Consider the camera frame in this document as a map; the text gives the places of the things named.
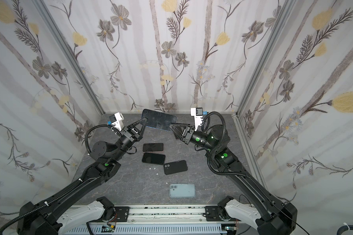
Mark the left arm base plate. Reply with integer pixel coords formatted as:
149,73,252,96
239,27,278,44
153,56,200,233
108,206,130,223

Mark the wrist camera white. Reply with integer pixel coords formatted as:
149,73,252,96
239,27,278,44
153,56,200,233
190,108,207,131
107,112,124,131

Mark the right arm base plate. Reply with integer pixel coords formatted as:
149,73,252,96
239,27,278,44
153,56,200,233
203,205,241,222

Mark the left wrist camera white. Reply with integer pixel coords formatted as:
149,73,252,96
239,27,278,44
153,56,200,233
107,112,124,131

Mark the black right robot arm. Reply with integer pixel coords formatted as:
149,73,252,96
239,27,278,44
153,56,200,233
170,123,298,235

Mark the black cable bottom right corner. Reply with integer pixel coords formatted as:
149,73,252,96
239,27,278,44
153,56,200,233
336,222,353,235

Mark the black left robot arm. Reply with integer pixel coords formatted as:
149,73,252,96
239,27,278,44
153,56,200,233
15,117,147,235

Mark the black phone case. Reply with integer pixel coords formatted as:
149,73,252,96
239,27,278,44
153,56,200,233
163,160,188,175

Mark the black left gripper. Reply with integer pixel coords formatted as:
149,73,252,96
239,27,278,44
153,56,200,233
110,119,144,163

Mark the white slotted cable duct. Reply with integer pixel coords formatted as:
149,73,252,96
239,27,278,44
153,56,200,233
65,224,222,235

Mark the small green circuit board left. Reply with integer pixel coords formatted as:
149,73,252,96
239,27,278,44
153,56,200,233
101,226,115,233

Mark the small green circuit board right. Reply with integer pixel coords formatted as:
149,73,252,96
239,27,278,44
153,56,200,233
221,224,237,235

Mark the light blue phone case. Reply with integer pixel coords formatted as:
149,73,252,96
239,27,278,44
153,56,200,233
169,184,196,198

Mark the black phone picked up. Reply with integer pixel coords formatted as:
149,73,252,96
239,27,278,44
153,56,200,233
142,143,164,153

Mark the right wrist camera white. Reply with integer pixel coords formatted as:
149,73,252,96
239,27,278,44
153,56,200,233
190,108,207,131

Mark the right thin black cable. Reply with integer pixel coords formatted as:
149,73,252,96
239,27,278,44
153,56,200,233
238,193,311,235

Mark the aluminium frame rail front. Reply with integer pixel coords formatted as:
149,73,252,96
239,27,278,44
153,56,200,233
44,204,287,225

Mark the small green circuit board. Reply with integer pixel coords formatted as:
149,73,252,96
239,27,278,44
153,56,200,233
221,224,237,235
101,226,115,233

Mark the left corrugated black cable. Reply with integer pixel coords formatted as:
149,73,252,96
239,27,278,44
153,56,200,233
84,124,123,156

